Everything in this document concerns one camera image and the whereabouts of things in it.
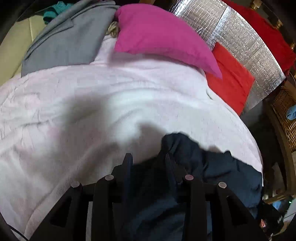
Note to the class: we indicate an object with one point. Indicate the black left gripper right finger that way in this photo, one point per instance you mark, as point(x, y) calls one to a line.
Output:
point(212, 212)

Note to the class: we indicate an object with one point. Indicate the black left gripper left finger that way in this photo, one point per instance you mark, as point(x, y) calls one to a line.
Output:
point(98, 207)

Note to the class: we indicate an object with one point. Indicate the navy blue jacket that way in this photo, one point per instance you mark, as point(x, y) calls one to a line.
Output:
point(152, 212)

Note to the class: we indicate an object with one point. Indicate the pale pink bed quilt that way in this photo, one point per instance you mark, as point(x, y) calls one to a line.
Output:
point(75, 123)

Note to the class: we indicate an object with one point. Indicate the light blue cloth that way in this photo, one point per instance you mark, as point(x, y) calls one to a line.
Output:
point(291, 113)

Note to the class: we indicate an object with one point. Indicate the wicker basket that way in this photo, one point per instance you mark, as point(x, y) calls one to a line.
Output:
point(281, 104)

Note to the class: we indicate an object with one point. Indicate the red pillow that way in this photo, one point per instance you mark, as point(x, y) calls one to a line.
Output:
point(236, 82)

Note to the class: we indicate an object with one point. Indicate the grey folded garment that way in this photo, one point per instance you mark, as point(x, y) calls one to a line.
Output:
point(73, 38)

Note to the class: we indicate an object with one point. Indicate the magenta pillow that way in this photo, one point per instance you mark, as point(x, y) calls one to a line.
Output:
point(148, 29)

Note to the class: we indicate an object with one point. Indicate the red cloth on headboard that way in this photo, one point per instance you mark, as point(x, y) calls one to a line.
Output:
point(272, 37)

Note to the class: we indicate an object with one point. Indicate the teal garment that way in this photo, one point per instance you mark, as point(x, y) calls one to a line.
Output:
point(53, 11)

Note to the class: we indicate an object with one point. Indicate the silver foil insulation mat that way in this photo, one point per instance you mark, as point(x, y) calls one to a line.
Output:
point(215, 21)

